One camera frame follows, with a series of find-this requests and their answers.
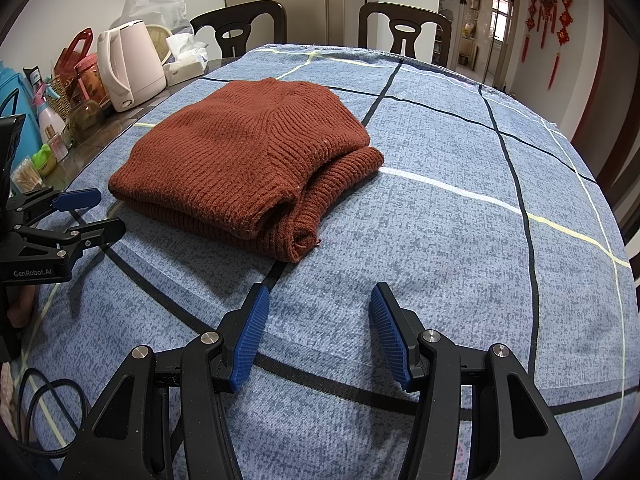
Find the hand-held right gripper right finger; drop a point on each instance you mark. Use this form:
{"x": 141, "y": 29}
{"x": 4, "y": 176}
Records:
{"x": 392, "y": 345}

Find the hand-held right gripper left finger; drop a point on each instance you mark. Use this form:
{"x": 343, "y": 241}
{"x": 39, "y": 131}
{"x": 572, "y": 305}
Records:
{"x": 250, "y": 340}

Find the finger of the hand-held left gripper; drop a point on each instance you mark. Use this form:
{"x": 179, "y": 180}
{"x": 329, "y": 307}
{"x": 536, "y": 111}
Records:
{"x": 77, "y": 199}
{"x": 102, "y": 232}

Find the rust brown knit sweater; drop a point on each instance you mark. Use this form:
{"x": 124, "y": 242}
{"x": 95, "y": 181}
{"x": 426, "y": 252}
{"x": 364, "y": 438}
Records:
{"x": 240, "y": 160}

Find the person's left hand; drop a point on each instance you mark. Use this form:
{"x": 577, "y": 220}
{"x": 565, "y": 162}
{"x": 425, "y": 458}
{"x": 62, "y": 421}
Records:
{"x": 22, "y": 305}

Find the green plastic item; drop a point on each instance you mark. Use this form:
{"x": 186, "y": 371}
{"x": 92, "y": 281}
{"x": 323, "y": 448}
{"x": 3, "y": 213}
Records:
{"x": 44, "y": 160}

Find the toothpick holder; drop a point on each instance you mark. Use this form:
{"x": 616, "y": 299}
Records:
{"x": 27, "y": 175}

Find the small pink bottle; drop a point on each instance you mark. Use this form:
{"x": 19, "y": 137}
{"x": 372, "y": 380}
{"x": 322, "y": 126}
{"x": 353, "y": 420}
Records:
{"x": 56, "y": 145}

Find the clear glass jar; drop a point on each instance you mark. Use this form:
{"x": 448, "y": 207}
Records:
{"x": 85, "y": 117}

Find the white spray bottle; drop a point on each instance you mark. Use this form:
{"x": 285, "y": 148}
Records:
{"x": 50, "y": 117}

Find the woven wicker basket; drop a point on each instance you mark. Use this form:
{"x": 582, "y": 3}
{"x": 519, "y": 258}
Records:
{"x": 62, "y": 102}

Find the cyan box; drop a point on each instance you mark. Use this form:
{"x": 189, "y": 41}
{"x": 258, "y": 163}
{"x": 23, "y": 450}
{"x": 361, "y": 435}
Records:
{"x": 27, "y": 105}

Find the blue checked tablecloth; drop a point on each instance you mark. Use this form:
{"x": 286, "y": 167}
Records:
{"x": 425, "y": 240}

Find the jar with red lid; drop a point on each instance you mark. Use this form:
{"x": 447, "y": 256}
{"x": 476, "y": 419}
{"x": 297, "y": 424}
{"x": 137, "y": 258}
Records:
{"x": 90, "y": 80}

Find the pink electric kettle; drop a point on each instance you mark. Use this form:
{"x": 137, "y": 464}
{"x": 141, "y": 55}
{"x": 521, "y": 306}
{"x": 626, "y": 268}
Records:
{"x": 132, "y": 65}

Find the white tissue pack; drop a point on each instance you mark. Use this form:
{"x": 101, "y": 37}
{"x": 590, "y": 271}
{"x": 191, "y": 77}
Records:
{"x": 185, "y": 65}

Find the white plastic bag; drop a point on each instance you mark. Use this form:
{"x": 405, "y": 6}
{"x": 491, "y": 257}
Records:
{"x": 155, "y": 10}

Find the dark wooden chair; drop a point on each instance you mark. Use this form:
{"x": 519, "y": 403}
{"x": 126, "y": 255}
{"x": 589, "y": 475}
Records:
{"x": 405, "y": 12}
{"x": 240, "y": 12}

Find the wide red Chinese knot ornament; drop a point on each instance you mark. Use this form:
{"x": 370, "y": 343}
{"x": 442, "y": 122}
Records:
{"x": 548, "y": 2}

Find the brown door frame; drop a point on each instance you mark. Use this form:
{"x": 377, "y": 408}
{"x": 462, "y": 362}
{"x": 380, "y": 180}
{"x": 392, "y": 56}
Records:
{"x": 620, "y": 85}

